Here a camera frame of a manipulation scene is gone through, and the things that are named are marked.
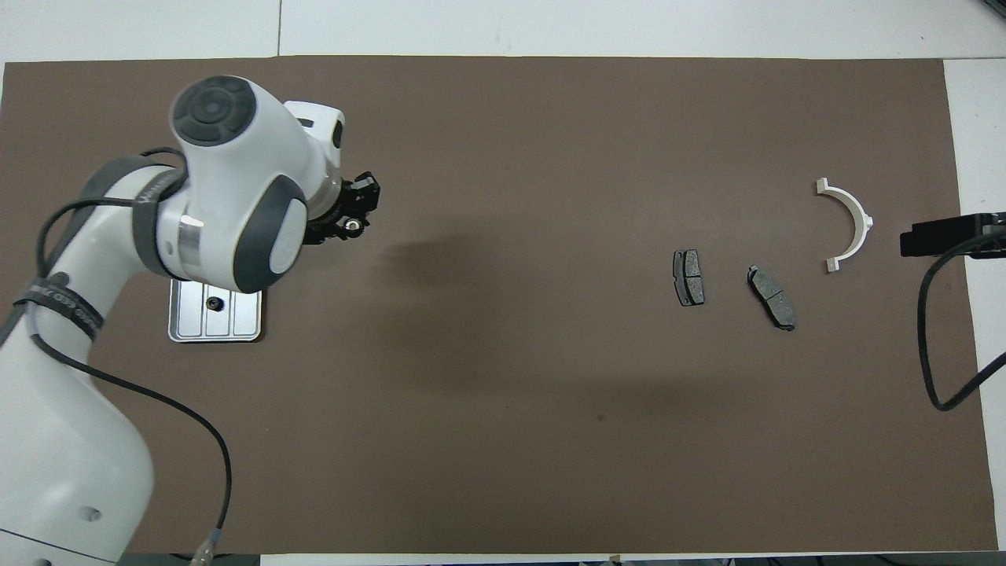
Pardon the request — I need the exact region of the silver metal tray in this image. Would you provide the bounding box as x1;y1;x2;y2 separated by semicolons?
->
167;279;266;343

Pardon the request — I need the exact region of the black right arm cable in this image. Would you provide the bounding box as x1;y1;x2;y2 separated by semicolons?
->
917;224;1006;412

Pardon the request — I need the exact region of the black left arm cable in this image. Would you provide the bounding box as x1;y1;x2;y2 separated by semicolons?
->
31;148;233;565

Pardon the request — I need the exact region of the dark grey tapered brake pad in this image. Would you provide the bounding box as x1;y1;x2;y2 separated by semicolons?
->
747;265;796;332

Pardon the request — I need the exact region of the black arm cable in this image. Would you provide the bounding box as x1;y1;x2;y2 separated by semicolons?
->
917;224;1006;412
31;148;233;565

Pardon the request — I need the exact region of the dark grey rectangular brake pad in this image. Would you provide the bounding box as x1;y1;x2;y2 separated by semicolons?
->
673;249;706;307

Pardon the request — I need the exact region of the white curved plastic bracket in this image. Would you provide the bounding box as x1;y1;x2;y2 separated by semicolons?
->
813;178;875;274

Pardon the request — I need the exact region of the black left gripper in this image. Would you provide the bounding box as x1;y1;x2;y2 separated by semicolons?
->
303;171;382;244

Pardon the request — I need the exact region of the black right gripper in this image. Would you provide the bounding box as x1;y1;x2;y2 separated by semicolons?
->
900;211;1006;259

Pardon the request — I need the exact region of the brown table mat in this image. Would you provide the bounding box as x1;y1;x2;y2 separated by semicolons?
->
0;55;999;555

